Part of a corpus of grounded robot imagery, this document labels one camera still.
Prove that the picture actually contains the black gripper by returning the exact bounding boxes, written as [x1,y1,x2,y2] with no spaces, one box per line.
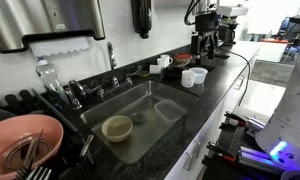
[190,11,221,61]

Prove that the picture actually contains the beige bowl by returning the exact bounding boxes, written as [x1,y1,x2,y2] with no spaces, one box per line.
[101,114,134,143]

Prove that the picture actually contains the black bowl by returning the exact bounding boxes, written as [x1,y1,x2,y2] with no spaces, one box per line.
[162,65,184,79]

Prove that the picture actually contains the metal sink drain strainer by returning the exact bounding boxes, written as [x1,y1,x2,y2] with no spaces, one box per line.
[129,112,148,127]

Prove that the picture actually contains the stainless steel sink basin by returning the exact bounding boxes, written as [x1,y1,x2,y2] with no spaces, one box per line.
[79,79,200,164]

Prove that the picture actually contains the metal utensil on rack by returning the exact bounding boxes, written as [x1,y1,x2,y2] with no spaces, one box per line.
[77,133,96,166]

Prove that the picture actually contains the black dish drying rack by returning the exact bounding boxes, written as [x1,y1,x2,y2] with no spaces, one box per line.
[0,88,96,180]

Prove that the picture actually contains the pink plastic bowl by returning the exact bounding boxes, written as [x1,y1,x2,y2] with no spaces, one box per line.
[0,114,65,180]

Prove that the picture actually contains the black flat square panel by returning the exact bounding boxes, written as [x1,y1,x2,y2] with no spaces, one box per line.
[213,52,231,60]

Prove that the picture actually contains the red lidded plastic container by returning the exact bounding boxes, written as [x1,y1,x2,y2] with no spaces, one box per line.
[173,52,194,65]

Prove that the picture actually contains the black coffee maker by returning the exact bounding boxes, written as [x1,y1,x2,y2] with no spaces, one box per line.
[218,16,241,46]

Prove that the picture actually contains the translucent plastic cup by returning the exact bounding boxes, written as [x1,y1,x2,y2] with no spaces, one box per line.
[189,66,209,85]

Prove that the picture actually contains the large white mug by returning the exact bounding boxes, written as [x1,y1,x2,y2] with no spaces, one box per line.
[180,69,196,89]

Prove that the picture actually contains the small white mug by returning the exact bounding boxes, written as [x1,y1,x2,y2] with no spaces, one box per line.
[156,57,169,69]
[160,54,174,66]

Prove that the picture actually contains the clear rectangular plastic container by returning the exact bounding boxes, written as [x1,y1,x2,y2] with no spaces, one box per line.
[153,98,188,124]

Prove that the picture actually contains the red black clamp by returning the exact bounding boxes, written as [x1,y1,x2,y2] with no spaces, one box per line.
[205,141,238,165]
[219,111,248,131]

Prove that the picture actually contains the blue office chair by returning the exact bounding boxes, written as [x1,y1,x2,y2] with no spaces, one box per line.
[277,16,292,38]

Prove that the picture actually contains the white lower cabinet front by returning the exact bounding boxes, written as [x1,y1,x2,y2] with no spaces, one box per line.
[164,49,259,180]

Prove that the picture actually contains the chrome gooseneck faucet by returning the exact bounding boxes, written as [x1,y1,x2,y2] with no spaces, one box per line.
[106,41,121,89]

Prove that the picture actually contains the black robot mounting cart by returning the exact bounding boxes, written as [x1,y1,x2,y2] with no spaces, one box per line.
[202,106,284,180]

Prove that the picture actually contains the silver aluminium extrusion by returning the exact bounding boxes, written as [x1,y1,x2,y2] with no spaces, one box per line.
[238,145,285,176]

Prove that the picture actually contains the chrome curved soap spout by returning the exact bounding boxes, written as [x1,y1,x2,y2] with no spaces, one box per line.
[65,79,88,111]

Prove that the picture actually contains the white paper towel sheet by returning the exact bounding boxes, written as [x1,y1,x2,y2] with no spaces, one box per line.
[29,36,91,58]

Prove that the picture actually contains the clear plastic water bottle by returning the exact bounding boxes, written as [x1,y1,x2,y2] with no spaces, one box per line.
[35,57,69,104]

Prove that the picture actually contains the stainless paper towel dispenser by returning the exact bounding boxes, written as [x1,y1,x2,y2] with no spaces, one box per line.
[0,0,106,54]

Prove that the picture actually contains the metal tongs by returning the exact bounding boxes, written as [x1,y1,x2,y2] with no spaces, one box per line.
[15,129,44,179]

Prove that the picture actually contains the silver fork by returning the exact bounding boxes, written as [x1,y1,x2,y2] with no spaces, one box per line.
[24,165,53,180]

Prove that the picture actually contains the thin black counter cable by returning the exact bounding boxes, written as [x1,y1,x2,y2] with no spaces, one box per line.
[218,44,252,106]

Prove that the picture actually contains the silver cabinet handle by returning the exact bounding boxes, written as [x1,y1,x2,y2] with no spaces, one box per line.
[234,74,246,91]
[182,152,195,172]
[191,139,203,159]

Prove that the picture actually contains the white handleless cup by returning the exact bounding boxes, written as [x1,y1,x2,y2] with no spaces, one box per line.
[149,64,163,75]

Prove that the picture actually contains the black wall soap dispenser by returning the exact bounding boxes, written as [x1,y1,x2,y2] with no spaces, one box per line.
[130,0,153,39]

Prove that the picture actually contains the chrome faucet lever handle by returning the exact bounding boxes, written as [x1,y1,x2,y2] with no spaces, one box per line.
[124,65,143,85]

